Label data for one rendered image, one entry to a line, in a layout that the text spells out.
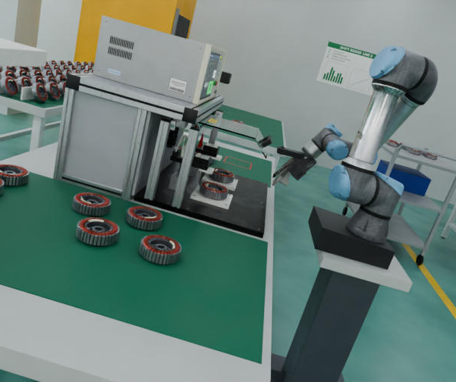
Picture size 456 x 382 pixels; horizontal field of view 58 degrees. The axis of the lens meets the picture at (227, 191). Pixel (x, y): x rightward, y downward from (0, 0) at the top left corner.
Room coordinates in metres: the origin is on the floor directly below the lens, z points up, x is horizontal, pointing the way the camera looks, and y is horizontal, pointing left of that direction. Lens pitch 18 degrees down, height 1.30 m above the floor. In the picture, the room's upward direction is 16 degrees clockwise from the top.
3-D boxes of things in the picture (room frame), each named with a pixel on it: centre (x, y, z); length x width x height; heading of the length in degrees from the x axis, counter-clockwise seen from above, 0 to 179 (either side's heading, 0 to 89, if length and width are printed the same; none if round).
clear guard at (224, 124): (1.53, 0.06, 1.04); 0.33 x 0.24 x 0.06; 88
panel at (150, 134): (1.66, 0.30, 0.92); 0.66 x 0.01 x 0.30; 178
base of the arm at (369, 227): (1.47, -0.54, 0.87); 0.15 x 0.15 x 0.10
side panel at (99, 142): (1.34, 0.46, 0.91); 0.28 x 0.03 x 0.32; 88
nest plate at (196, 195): (1.53, 0.05, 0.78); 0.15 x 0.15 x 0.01; 88
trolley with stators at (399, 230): (3.92, -1.58, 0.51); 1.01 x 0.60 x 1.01; 178
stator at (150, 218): (1.18, 0.23, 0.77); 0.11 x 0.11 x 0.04
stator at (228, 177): (1.77, 0.04, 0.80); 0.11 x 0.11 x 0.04
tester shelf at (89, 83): (1.66, 0.37, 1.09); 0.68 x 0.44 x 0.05; 178
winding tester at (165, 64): (1.67, 0.37, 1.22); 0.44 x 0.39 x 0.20; 178
